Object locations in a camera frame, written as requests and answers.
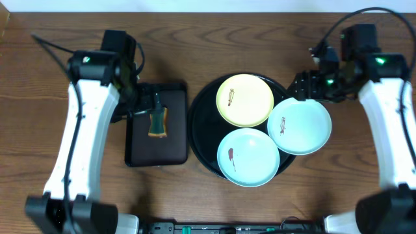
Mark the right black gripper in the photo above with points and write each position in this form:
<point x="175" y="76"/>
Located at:
<point x="307" y="87"/>

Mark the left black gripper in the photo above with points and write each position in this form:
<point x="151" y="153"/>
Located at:
<point x="151" y="106"/>

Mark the green yellow sponge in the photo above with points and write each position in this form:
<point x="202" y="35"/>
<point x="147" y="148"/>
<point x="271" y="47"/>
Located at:
<point x="158" y="126"/>

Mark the light green plate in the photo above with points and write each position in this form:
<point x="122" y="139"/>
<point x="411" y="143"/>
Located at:
<point x="299" y="127"/>

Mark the yellow plate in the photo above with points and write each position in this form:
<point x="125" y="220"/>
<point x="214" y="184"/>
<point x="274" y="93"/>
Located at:
<point x="244" y="100"/>

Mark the light blue plate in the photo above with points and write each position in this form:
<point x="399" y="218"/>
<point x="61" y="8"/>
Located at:
<point x="248" y="157"/>

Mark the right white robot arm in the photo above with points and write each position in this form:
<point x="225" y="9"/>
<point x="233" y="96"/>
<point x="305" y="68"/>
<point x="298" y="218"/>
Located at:
<point x="380" y="82"/>

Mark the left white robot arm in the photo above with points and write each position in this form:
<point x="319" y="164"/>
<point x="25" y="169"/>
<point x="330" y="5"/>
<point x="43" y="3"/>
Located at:
<point x="103" y="90"/>

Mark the small dark rectangular tray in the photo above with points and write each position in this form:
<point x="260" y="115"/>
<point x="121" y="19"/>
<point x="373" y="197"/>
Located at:
<point x="142" y="150"/>

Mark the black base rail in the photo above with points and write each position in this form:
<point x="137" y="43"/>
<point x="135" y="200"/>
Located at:
<point x="287" y="226"/>

